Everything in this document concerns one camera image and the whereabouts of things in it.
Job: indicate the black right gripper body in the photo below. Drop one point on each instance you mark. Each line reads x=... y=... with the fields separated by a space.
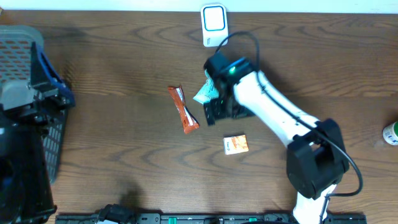
x=222 y=109

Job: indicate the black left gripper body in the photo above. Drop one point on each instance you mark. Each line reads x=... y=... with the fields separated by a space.
x=50 y=94

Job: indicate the teal tissue pack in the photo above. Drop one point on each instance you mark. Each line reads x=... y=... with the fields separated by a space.
x=207 y=92

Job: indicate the small orange snack packet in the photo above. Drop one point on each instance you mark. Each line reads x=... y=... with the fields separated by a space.
x=235 y=144

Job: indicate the orange snack bar wrapper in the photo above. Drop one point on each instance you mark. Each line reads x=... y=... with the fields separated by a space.
x=189 y=123

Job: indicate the green lid jar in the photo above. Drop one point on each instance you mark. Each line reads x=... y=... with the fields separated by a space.
x=389 y=134

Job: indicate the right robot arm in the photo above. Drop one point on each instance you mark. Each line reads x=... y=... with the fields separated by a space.
x=315 y=150

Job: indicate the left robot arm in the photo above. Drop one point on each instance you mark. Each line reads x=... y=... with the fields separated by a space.
x=26 y=195

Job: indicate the white barcode scanner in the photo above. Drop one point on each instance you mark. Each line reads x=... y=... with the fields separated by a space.
x=214 y=25

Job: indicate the grey plastic mesh basket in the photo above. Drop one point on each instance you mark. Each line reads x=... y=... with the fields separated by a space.
x=16 y=42

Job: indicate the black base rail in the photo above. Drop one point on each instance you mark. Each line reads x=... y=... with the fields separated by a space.
x=155 y=218

